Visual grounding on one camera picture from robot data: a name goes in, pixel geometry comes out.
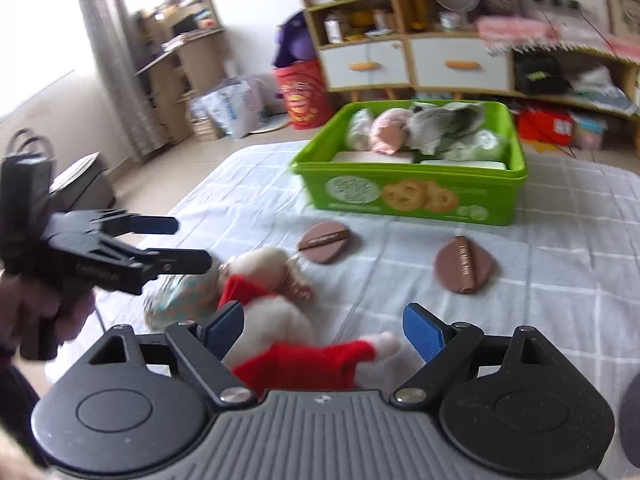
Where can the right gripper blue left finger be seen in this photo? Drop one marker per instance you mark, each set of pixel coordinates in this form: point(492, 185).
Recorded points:
point(220, 331)

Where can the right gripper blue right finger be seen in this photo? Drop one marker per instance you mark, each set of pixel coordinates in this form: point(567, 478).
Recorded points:
point(426, 332)

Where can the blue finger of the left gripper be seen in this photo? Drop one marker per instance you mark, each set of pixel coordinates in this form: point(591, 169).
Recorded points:
point(150, 223)
point(158, 260)

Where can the beige bunny doll blue dress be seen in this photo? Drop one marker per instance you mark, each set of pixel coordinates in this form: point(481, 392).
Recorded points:
point(262, 272)

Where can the white santa plush toy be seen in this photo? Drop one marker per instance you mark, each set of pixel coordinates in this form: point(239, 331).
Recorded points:
point(278, 350)

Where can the brown powder puff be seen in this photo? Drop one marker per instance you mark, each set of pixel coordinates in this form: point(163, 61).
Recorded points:
point(464, 267)
point(325, 241)

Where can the grey green cloth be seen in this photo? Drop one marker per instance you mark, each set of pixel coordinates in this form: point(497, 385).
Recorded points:
point(455, 132)

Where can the person left hand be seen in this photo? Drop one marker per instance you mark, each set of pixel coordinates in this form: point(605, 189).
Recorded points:
point(24, 301)

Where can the green plastic cookie box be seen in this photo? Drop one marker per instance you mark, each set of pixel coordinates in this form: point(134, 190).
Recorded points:
point(412, 189)

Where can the grey checked table cloth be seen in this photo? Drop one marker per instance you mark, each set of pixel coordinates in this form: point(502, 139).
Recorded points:
point(568, 265)

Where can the white paper shopping bag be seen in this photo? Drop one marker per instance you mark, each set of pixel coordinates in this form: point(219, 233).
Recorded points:
point(235, 107)

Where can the wooden bookshelf desk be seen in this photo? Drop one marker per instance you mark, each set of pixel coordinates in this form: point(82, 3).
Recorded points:
point(182, 41)

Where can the red printed bucket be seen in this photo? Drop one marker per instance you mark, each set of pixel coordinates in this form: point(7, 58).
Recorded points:
point(304, 92)

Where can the red box under cabinet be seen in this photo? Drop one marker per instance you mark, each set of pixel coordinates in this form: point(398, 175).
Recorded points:
point(545, 125)

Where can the clear plastic storage box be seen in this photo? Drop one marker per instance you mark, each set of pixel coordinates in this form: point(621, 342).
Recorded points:
point(588, 132)

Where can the black bag on shelf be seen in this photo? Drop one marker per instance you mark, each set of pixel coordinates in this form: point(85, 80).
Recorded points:
point(538, 74)

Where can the wooden cabinet white drawers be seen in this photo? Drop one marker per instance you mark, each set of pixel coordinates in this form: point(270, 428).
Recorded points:
point(399, 44)

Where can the pink fringed cloth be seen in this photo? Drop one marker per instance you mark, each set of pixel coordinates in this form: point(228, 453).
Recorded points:
point(511, 33)

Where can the framed cartoon picture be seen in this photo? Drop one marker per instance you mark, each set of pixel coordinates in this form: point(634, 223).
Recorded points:
point(624, 16)

